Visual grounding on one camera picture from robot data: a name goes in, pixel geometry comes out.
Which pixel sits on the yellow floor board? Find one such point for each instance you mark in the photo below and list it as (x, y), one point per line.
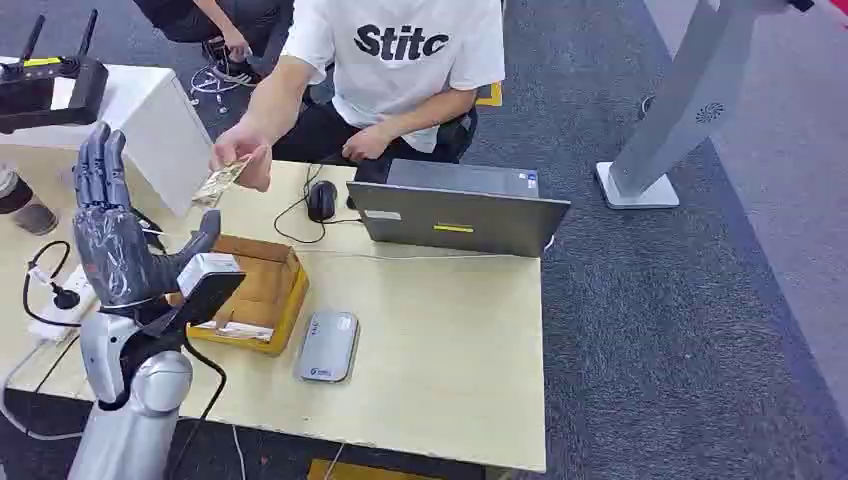
(358, 472)

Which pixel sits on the white cabinet box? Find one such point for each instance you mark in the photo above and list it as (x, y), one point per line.
(156, 126)

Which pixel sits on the black computer mouse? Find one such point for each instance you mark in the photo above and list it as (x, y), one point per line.
(321, 200)

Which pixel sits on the seated person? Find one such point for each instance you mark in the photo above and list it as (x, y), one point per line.
(397, 73)

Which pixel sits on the wooden card box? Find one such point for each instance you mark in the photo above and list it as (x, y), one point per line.
(268, 281)

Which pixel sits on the person's left hand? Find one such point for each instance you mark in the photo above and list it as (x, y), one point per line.
(366, 142)

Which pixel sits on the grey stand with white base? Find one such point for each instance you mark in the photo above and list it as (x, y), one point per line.
(682, 106)

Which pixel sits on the grey flat card reader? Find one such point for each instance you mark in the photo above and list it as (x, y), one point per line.
(328, 348)

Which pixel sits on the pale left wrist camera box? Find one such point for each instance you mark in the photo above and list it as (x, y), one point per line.
(205, 278)

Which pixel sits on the white power strip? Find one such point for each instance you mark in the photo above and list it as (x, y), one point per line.
(60, 318)

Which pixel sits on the stack of cards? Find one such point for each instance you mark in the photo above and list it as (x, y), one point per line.
(242, 331)

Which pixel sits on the grey cup with dark band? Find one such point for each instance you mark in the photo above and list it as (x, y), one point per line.
(23, 205)

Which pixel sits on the crouching person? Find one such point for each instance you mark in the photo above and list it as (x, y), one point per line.
(192, 20)

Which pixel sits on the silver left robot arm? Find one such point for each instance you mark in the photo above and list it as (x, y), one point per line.
(136, 411)

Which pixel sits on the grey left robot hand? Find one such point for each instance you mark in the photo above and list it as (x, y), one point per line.
(116, 255)

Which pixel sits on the grey laptop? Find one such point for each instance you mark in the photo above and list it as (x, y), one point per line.
(457, 222)

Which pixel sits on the black router with antennas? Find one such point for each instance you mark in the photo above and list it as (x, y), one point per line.
(40, 89)

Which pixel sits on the printed card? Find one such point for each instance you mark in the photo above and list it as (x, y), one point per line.
(218, 182)

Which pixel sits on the person's right hand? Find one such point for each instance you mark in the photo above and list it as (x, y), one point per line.
(245, 142)

